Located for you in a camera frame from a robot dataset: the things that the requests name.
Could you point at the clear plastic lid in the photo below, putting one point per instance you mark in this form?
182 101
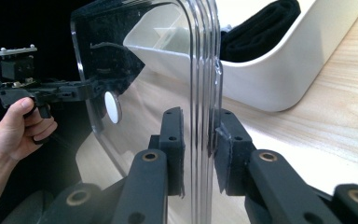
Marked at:
155 93

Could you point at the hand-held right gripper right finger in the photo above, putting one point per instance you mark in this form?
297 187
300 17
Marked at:
233 149

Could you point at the white round disc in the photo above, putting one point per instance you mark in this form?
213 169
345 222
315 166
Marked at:
112 107

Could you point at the white divided storage box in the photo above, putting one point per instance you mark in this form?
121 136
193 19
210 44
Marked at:
276 77

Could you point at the black sock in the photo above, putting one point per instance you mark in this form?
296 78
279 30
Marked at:
258 31

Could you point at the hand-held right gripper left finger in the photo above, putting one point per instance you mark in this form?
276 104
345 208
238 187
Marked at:
172 149

